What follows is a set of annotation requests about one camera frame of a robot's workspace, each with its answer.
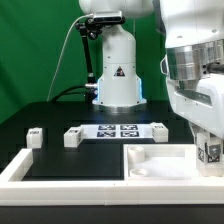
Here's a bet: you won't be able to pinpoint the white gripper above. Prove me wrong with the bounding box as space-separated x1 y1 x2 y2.
166 74 224 143

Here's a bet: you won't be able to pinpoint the white square table top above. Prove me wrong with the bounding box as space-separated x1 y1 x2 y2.
123 144 224 180

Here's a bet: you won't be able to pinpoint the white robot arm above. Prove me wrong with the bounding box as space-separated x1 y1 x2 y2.
79 0 224 140

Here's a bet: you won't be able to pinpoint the sheet with fiducial tags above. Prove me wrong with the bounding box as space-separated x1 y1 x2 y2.
82 124 152 139

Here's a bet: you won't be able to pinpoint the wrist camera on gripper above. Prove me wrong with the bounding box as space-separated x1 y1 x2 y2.
160 56 169 76

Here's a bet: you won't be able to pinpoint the black cables at base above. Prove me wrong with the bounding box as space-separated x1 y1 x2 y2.
49 84 89 103

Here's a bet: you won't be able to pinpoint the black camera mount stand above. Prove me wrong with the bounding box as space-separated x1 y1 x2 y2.
75 17 125 104

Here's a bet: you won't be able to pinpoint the grey camera on stand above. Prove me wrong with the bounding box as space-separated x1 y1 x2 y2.
93 11 122 23

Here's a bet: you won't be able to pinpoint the white camera cable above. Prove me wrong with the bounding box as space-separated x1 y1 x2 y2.
46 13 96 102

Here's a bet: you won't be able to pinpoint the white U-shaped fence frame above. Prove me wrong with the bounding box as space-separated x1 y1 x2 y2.
0 149 224 206

